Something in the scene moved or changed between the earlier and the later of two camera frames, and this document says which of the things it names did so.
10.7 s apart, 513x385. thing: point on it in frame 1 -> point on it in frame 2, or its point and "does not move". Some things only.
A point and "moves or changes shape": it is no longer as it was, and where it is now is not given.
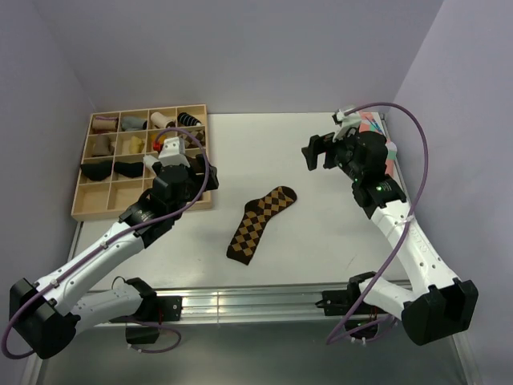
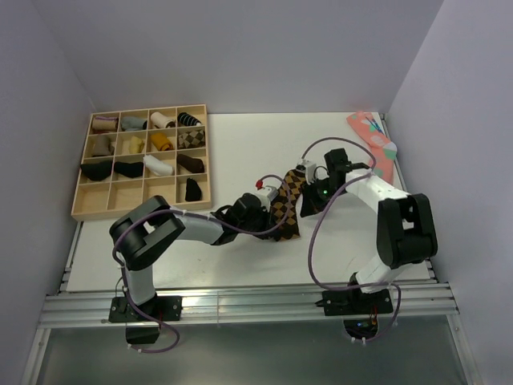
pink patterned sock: (369, 122) does not move
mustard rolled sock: (157, 145) does not move
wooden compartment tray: (112, 175) does not move
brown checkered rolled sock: (189, 143) does not move
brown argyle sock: (257, 212) moves or changes shape
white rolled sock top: (160, 121) does not move
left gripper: (199, 180) -> (268, 223)
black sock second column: (135, 169) does not move
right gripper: (325, 143) -> (310, 204)
